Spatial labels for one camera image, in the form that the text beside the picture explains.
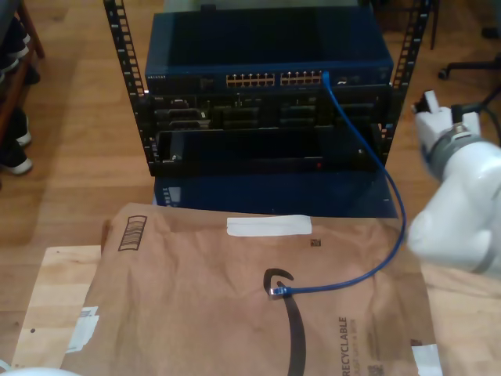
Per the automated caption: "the black office chair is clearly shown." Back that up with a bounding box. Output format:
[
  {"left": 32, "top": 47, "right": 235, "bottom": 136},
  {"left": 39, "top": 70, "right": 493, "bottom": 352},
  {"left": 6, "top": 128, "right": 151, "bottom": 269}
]
[{"left": 437, "top": 25, "right": 501, "bottom": 118}]

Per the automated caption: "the white tape with label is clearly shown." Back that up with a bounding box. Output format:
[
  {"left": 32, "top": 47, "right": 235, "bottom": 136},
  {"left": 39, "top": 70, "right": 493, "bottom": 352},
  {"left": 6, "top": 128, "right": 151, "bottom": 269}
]
[{"left": 68, "top": 305, "right": 100, "bottom": 353}]

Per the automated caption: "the brown wooden chair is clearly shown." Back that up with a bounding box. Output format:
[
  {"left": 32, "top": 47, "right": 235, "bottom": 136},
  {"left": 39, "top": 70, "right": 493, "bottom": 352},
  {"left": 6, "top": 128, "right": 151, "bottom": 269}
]
[{"left": 0, "top": 0, "right": 46, "bottom": 138}]

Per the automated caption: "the black rack server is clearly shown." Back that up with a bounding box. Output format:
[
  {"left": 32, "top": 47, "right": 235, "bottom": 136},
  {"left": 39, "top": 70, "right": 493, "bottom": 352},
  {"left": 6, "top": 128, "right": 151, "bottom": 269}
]
[{"left": 135, "top": 92, "right": 392, "bottom": 130}]

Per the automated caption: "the brown packing paper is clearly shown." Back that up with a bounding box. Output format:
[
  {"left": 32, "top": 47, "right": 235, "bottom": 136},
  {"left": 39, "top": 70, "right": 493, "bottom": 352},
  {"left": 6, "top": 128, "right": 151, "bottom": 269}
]
[{"left": 64, "top": 201, "right": 443, "bottom": 376}]

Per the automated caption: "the black metal leg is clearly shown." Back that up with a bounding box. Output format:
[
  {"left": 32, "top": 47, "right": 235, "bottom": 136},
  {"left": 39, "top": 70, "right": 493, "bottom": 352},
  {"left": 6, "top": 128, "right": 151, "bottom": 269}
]
[{"left": 430, "top": 0, "right": 438, "bottom": 51}]

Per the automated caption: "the white tape patch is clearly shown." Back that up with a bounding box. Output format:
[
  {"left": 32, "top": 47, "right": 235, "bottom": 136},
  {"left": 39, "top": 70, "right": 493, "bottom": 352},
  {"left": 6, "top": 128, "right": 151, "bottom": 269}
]
[{"left": 410, "top": 343, "right": 443, "bottom": 376}]

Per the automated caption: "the long white tape strip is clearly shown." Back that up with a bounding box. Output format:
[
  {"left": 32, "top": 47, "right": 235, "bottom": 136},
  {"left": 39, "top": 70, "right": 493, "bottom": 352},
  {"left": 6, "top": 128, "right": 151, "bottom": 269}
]
[{"left": 226, "top": 215, "right": 313, "bottom": 237}]

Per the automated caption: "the black rack frame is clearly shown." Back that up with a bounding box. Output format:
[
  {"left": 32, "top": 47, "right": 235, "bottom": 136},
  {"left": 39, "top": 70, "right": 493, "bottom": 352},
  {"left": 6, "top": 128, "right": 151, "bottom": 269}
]
[{"left": 103, "top": 0, "right": 431, "bottom": 177}]

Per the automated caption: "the blue network cable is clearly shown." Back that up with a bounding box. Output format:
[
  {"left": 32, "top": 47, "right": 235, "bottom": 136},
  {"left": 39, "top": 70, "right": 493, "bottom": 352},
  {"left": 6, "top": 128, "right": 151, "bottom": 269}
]
[{"left": 269, "top": 70, "right": 408, "bottom": 297}]

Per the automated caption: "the blue network switch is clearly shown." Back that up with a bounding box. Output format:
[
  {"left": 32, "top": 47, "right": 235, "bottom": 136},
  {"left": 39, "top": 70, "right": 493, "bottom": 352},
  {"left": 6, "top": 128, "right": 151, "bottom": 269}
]
[{"left": 143, "top": 6, "right": 395, "bottom": 94}]

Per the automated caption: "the person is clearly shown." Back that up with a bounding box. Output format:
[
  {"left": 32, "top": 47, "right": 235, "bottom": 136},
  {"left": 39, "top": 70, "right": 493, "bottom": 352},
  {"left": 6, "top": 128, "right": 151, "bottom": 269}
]
[{"left": 0, "top": 15, "right": 42, "bottom": 177}]

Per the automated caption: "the blue base box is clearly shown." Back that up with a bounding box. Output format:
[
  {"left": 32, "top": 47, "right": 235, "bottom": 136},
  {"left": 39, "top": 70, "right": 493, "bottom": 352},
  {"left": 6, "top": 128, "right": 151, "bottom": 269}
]
[{"left": 152, "top": 172, "right": 398, "bottom": 220}]

